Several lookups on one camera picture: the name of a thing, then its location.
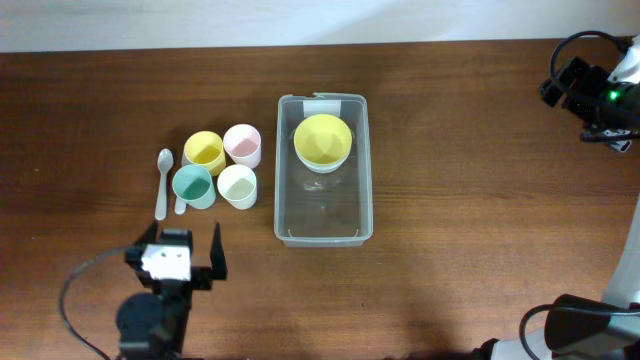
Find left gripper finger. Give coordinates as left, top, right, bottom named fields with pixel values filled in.
left=133, top=221, right=158, bottom=248
left=210, top=223, right=227, bottom=281

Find green plastic cup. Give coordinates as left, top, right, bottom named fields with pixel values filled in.
left=172, top=164, right=216, bottom=210

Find cream plastic cup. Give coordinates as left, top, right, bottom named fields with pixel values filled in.
left=217, top=164, right=257, bottom=210

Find yellow plastic cup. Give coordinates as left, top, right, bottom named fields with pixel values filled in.
left=184, top=131, right=226, bottom=177

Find pink plastic cup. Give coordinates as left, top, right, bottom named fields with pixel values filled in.
left=223, top=124, right=262, bottom=169

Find white plastic bowl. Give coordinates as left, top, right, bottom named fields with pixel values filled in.
left=298, top=155, right=349, bottom=174

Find yellow plastic bowl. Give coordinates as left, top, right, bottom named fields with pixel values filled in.
left=294, top=114, right=353, bottom=166

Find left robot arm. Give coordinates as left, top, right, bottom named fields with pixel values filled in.
left=116, top=221, right=228, bottom=359

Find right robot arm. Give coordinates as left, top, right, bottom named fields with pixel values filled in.
left=468, top=30, right=639, bottom=360

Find clear plastic storage container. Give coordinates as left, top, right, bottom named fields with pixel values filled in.
left=274, top=93, right=374, bottom=247

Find short white plastic spoon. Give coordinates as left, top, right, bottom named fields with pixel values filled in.
left=174, top=197, right=187, bottom=215

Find long white plastic spoon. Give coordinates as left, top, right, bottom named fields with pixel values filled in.
left=154, top=148, right=174, bottom=221

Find left black cable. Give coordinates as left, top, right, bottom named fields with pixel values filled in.
left=58, top=245, right=134, bottom=360

